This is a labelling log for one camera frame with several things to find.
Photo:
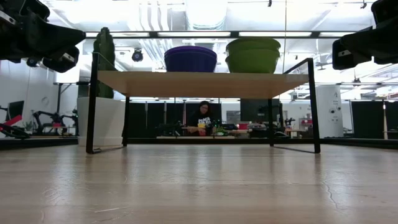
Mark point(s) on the black background robot arm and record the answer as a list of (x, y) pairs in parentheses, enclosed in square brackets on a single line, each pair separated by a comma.
[(56, 119)]

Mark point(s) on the black metal table frame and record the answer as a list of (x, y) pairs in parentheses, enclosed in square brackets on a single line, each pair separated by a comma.
[(46, 142)]

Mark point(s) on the black overhead crossbar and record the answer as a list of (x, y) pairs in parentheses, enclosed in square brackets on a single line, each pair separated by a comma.
[(199, 36)]

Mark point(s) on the black monitor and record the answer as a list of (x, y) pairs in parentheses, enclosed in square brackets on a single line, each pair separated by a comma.
[(15, 110)]

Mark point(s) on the person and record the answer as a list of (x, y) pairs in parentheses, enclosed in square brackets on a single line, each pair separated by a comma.
[(203, 119)]

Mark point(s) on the white round column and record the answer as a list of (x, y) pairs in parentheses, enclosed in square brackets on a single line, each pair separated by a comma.
[(329, 109)]

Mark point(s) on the blue plastic mini bowl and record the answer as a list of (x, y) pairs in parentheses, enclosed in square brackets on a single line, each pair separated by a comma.
[(190, 64), (190, 48), (190, 54)]

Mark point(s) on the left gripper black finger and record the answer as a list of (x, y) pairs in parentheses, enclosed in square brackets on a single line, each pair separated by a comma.
[(46, 29), (53, 46)]

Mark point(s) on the black hanging dome camera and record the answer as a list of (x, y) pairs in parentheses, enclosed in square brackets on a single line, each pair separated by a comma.
[(137, 56)]

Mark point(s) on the green cactus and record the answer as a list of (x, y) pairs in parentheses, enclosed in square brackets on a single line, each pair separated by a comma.
[(105, 43)]

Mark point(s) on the black partition panel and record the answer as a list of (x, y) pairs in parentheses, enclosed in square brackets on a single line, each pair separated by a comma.
[(155, 116), (367, 119)]

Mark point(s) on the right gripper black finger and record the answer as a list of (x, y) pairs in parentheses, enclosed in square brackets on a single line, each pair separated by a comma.
[(385, 53), (379, 34)]

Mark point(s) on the red black chair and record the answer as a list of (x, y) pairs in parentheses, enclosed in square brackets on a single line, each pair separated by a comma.
[(12, 127)]

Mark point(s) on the white hexagonal plant pot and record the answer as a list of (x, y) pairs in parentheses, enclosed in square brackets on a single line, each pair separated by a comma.
[(107, 121)]

